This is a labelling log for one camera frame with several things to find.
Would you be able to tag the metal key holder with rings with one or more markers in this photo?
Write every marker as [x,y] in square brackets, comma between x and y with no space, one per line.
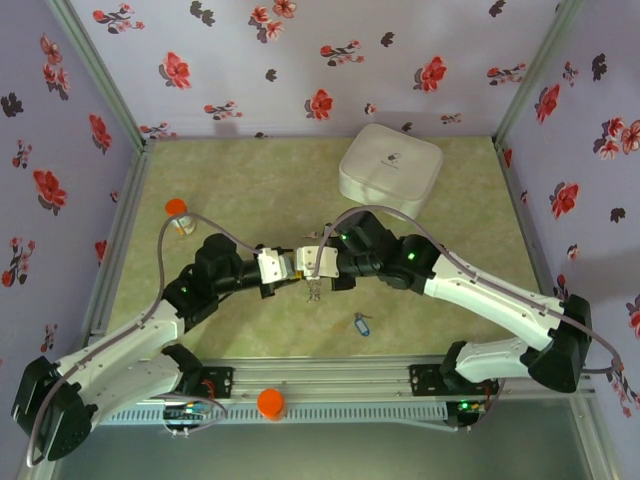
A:
[315,292]

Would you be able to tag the blue key tag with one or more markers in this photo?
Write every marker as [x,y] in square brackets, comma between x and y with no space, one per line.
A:
[359,326]

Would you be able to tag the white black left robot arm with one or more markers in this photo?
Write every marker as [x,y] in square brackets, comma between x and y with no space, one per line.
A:
[125,340]

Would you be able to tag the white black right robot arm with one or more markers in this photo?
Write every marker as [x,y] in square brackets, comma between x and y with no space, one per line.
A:
[490,300]

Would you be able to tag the orange-capped labelled pill bottle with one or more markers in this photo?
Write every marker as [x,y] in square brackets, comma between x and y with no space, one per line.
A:
[175,206]

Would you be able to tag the white fabric zip case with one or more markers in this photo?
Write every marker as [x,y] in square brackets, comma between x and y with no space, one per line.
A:
[390,170]

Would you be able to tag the small circuit board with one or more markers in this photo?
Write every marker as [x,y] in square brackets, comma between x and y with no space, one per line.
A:
[465,407]
[182,412]

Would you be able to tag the grey metal shelf plate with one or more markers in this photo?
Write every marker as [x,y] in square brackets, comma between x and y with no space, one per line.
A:
[320,455]

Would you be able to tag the aluminium side rail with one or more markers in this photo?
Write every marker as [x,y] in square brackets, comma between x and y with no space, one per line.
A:
[120,240]
[528,225]

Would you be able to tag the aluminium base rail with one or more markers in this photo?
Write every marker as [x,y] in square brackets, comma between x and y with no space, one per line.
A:
[320,382]

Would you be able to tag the orange knob on rail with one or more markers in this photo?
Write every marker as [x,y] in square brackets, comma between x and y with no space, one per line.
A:
[270,400]

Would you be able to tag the aluminium frame post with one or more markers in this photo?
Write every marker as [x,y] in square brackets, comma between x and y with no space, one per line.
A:
[535,75]
[597,455]
[102,75]
[40,472]

